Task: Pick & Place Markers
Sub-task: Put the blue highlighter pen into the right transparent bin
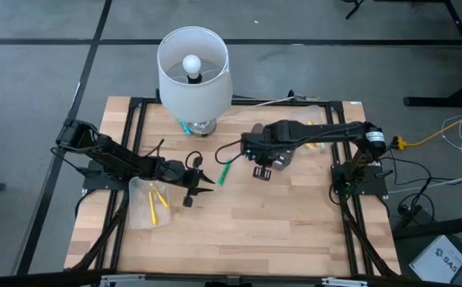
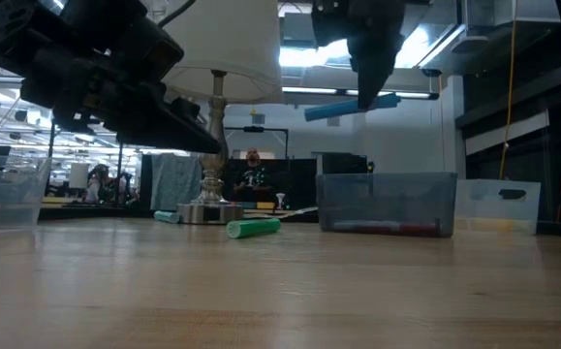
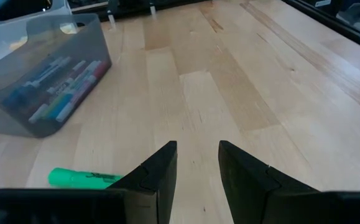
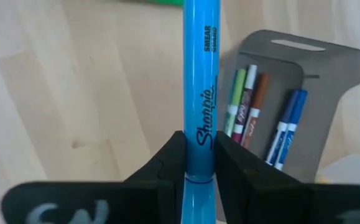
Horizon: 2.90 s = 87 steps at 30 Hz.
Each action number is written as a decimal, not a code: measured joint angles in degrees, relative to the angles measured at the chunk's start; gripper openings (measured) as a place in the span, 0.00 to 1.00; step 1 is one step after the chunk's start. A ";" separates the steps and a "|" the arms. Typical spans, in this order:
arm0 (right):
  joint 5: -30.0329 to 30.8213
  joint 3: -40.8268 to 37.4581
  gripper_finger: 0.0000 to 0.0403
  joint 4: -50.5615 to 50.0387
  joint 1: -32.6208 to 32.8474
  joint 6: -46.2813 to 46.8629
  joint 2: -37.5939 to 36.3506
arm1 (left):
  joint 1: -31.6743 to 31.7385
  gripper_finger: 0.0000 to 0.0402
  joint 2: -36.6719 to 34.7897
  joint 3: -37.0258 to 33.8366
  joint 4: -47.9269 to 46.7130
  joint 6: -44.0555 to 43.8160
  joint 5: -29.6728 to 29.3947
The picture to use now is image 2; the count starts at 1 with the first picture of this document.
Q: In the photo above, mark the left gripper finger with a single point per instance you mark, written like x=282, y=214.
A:
x=164, y=121
x=173, y=148

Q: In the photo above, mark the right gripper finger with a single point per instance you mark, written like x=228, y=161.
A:
x=374, y=72

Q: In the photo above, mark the blue highlighter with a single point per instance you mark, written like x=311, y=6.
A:
x=333, y=111

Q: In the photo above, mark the teal highlighter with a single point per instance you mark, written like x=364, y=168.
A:
x=166, y=216

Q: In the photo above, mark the green highlighter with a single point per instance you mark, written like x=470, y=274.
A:
x=256, y=228

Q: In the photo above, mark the purple marker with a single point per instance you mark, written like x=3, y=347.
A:
x=362, y=226

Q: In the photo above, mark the grey-blue curtain panel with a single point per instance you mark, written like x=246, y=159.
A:
x=173, y=179

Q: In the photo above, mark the long ceiling light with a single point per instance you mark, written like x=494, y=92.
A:
x=309, y=90

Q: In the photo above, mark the person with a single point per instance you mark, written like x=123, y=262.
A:
x=253, y=177
x=98, y=181

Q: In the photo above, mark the black cabinet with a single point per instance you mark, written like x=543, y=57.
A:
x=343, y=162

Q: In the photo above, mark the white shade silver table lamp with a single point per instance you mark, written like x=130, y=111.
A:
x=222, y=43

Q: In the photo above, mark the grey ceiling unit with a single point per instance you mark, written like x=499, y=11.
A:
x=503, y=12

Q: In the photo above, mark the clear plastic bin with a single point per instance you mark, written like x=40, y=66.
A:
x=4, y=194
x=503, y=208

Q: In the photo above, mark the black rig frame with camera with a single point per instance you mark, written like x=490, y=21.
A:
x=260, y=129

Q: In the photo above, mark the small white pedestal object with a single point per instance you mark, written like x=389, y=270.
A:
x=280, y=199

